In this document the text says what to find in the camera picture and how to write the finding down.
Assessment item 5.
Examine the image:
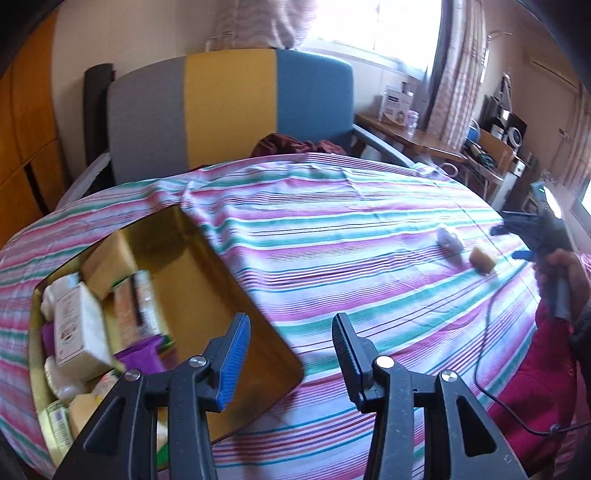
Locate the grey yellow blue armchair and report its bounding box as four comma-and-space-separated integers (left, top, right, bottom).
58, 49, 414, 206

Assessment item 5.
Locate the rice cracker packet yellow label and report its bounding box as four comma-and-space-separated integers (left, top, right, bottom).
91, 370, 119, 403

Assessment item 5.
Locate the small yellow sponge wedge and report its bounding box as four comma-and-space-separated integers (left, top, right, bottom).
469, 246, 497, 275

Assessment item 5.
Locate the cracker packet black stripe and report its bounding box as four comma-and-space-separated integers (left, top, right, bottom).
113, 270, 162, 349

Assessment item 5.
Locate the person's right hand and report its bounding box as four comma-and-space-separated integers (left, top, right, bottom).
533, 249, 590, 326

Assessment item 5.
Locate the black cable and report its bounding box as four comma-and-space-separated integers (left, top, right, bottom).
474, 271, 591, 437

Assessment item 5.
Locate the gold tin tray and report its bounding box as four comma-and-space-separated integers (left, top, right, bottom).
27, 204, 305, 471

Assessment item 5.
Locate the wooden wardrobe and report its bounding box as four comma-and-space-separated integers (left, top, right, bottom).
1, 12, 71, 244

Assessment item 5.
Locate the yellow sponge slab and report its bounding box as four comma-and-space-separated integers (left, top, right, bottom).
68, 393, 102, 439

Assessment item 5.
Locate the striped bed sheet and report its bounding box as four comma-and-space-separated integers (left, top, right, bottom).
1, 154, 539, 479

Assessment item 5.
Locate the large white plastic-wrapped bun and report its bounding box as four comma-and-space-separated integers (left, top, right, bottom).
44, 356, 87, 404

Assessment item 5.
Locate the small white ball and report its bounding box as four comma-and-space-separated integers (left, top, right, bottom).
40, 273, 80, 322

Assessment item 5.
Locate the large white tea box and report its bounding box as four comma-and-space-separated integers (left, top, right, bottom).
54, 282, 113, 382

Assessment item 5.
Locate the wooden side table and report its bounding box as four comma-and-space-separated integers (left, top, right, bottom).
355, 114, 467, 163

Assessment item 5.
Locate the small green medicine box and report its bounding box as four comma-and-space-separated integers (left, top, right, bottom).
38, 400, 74, 467

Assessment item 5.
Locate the black rolled mat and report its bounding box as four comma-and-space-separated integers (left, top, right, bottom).
83, 63, 115, 167

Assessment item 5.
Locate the yellow sponge cake block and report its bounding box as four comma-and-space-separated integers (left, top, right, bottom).
80, 231, 138, 301

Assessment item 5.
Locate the metal frame chair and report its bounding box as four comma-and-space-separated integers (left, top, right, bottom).
462, 119, 514, 200

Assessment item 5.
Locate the purple snack wrapper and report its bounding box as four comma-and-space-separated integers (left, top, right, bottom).
114, 335, 166, 375
41, 322, 55, 357

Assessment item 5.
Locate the right striped curtain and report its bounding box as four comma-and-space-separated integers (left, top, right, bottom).
427, 0, 486, 149

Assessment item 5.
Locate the maroon cloth on chair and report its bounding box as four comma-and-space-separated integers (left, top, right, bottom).
250, 133, 346, 157

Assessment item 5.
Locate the white product box on table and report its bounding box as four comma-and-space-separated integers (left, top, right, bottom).
378, 87, 413, 127

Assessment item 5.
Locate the pink patterned curtain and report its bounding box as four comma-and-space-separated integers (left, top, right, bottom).
205, 0, 318, 51

